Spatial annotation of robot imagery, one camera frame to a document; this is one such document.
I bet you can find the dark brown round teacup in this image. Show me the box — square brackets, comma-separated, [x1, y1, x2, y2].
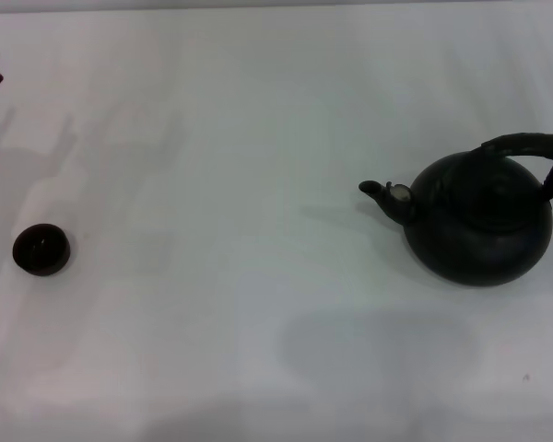
[12, 222, 74, 277]

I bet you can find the black teapot with arched handle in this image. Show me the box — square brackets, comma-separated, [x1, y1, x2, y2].
[358, 133, 553, 287]

